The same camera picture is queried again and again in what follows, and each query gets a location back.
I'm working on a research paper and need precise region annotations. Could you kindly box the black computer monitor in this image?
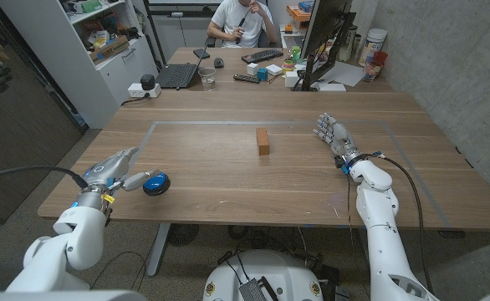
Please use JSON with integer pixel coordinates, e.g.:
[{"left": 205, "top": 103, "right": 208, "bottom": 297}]
[{"left": 298, "top": 0, "right": 357, "bottom": 92}]

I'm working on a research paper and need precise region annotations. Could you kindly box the ribbed grey electronics box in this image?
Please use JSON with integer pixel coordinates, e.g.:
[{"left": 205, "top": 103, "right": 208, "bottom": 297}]
[{"left": 238, "top": 276, "right": 279, "bottom": 301}]

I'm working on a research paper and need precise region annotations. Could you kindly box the person in white t-shirt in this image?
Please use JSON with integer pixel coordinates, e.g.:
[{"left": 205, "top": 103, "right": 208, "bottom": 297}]
[{"left": 206, "top": 0, "right": 279, "bottom": 48}]

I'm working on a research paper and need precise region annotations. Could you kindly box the black laptop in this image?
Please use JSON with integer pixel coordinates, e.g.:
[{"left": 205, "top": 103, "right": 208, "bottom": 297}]
[{"left": 155, "top": 44, "right": 209, "bottom": 90}]

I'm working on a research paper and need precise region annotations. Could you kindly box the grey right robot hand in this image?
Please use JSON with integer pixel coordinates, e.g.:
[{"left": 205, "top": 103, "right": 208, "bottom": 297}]
[{"left": 312, "top": 112, "right": 361, "bottom": 166}]

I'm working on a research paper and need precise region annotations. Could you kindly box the white power strip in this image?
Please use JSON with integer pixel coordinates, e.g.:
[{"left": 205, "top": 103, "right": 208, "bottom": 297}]
[{"left": 127, "top": 82, "right": 162, "bottom": 99}]

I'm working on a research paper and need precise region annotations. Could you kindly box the black round floor disc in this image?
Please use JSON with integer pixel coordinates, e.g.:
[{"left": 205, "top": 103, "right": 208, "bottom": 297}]
[{"left": 167, "top": 223, "right": 200, "bottom": 247}]

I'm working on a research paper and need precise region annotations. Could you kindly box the blue dome button black base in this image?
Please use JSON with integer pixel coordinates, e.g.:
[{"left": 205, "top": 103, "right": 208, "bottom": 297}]
[{"left": 142, "top": 171, "right": 171, "bottom": 197}]

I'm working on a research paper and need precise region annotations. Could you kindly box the black keyboard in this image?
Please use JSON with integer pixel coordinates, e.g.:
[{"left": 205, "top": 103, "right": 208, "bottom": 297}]
[{"left": 241, "top": 48, "right": 284, "bottom": 65}]

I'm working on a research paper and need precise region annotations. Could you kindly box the white canister blue label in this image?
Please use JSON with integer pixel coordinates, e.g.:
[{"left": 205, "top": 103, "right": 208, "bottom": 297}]
[{"left": 357, "top": 28, "right": 388, "bottom": 67}]

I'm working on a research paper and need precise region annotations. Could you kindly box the thin black stick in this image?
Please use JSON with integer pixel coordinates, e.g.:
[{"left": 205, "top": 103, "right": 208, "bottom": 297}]
[{"left": 235, "top": 8, "right": 251, "bottom": 45}]

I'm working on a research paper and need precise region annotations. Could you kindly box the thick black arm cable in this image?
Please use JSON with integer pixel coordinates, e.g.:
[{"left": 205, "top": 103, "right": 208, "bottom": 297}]
[
  {"left": 370, "top": 152, "right": 434, "bottom": 293},
  {"left": 0, "top": 166, "right": 89, "bottom": 190}
]

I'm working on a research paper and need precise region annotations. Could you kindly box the flat white device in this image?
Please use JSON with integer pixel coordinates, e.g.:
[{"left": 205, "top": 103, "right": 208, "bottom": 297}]
[{"left": 316, "top": 82, "right": 347, "bottom": 93}]

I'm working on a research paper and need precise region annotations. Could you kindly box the white shelf cabinet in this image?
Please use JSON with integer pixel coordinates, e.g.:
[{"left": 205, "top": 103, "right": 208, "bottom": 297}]
[{"left": 0, "top": 0, "right": 159, "bottom": 130}]

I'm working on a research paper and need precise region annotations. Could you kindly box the white paper sheet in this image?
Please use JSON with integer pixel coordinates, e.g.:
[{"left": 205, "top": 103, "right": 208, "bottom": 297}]
[{"left": 319, "top": 61, "right": 365, "bottom": 88}]

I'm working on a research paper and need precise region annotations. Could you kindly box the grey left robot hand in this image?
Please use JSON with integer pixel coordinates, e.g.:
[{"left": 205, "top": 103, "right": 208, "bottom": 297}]
[{"left": 77, "top": 146, "right": 161, "bottom": 197}]

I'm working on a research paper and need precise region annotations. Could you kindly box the orange tray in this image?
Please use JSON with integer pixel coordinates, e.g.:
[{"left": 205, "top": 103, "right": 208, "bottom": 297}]
[{"left": 286, "top": 3, "right": 314, "bottom": 23}]

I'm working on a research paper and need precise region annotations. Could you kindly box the white drawer cabinet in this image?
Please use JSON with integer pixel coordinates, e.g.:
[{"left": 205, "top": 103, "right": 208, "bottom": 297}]
[{"left": 151, "top": 14, "right": 213, "bottom": 49}]

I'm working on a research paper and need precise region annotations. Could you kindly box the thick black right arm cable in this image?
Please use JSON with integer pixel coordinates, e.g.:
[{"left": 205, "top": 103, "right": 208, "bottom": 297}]
[{"left": 370, "top": 152, "right": 434, "bottom": 293}]

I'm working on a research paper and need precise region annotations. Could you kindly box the clear drinking glass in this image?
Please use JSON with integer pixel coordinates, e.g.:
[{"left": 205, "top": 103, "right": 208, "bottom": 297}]
[{"left": 197, "top": 66, "right": 217, "bottom": 92}]

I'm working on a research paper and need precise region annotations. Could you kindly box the cardboard box with label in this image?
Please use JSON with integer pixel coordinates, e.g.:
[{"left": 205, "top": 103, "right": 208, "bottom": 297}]
[{"left": 89, "top": 35, "right": 130, "bottom": 64}]

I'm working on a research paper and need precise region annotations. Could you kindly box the red snack cup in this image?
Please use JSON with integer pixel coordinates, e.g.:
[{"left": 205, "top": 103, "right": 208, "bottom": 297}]
[{"left": 362, "top": 50, "right": 389, "bottom": 83}]

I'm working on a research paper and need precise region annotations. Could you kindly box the brown wooden block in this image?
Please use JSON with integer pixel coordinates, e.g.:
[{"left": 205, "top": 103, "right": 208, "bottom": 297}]
[{"left": 255, "top": 127, "right": 271, "bottom": 156}]

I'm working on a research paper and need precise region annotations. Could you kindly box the white table leg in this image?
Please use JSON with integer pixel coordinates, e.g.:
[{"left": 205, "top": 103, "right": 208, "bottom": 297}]
[{"left": 146, "top": 222, "right": 171, "bottom": 278}]

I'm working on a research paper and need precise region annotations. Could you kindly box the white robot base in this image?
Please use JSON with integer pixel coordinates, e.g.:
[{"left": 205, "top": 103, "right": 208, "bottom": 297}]
[{"left": 202, "top": 249, "right": 324, "bottom": 301}]

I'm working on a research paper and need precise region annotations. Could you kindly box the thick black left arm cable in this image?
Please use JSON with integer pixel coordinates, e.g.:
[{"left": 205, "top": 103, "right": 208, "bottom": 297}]
[{"left": 0, "top": 166, "right": 89, "bottom": 190}]

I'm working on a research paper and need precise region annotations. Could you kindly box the thin black hanging cable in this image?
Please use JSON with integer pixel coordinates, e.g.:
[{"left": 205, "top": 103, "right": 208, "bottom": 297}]
[{"left": 344, "top": 166, "right": 355, "bottom": 246}]

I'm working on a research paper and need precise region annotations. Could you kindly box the black remote control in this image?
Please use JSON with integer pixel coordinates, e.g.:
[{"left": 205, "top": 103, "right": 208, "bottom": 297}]
[{"left": 232, "top": 73, "right": 262, "bottom": 84}]

